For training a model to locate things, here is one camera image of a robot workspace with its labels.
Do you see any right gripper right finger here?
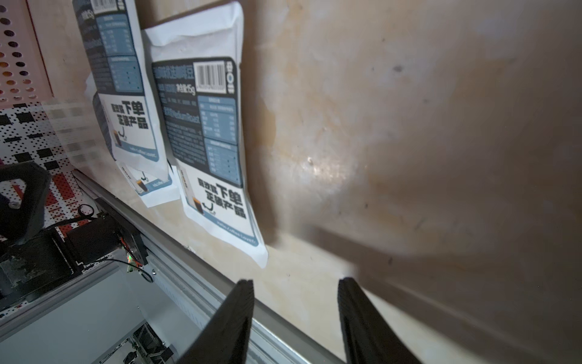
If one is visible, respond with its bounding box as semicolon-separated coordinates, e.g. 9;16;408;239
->
337;278;420;363

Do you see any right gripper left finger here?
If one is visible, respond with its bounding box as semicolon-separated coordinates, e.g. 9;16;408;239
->
177;280;255;363

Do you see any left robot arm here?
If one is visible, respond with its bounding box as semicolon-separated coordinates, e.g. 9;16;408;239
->
1;161;52;245

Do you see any blue coffee bag left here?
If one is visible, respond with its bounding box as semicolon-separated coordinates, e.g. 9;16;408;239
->
85;73;180;208

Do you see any blue coffee bag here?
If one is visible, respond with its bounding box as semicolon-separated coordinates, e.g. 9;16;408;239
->
72;0;169;181
142;2;268;268
85;73;180;208

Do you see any blue coffee bag right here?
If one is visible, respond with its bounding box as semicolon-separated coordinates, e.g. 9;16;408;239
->
142;2;268;268

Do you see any blue coffee bag middle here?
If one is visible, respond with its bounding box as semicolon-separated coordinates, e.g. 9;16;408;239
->
72;0;169;181

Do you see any green circuit board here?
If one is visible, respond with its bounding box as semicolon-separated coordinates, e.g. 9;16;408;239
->
119;238;154;284

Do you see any pink plastic basket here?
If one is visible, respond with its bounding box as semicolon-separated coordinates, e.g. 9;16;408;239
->
1;0;54;109

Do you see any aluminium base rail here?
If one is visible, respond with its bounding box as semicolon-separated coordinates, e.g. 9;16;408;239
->
0;169;346;364

